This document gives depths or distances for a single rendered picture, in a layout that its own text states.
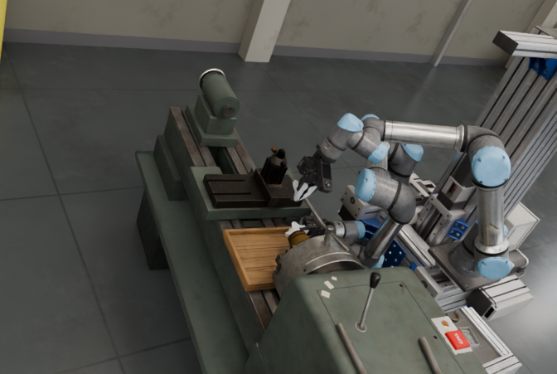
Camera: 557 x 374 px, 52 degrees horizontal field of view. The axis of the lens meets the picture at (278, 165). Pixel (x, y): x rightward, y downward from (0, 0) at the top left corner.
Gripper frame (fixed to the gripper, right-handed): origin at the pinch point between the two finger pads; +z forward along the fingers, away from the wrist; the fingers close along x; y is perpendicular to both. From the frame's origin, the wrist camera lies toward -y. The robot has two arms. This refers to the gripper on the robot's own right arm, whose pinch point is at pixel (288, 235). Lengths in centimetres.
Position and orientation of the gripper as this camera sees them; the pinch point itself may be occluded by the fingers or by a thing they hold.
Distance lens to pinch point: 221.5
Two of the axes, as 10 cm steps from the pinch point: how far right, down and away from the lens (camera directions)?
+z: -8.8, -0.3, -4.7
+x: 3.1, -7.8, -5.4
